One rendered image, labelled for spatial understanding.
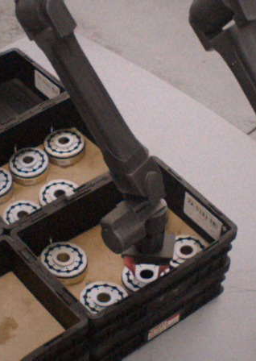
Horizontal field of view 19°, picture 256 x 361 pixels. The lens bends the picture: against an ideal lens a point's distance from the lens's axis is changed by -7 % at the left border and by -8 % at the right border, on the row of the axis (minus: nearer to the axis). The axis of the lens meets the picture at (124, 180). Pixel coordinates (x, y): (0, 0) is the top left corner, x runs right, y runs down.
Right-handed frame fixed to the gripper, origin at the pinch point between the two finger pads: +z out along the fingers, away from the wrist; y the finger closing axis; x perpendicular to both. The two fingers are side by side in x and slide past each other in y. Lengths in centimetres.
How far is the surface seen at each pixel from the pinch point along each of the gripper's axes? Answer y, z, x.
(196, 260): 9.9, -5.7, -0.8
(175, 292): 6.6, 2.5, -3.1
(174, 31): -1, 83, 236
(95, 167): -14.9, 3.5, 34.7
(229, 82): 27, 84, 193
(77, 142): -19.8, 0.4, 39.5
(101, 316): -7.2, -5.6, -17.6
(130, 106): -11, 16, 75
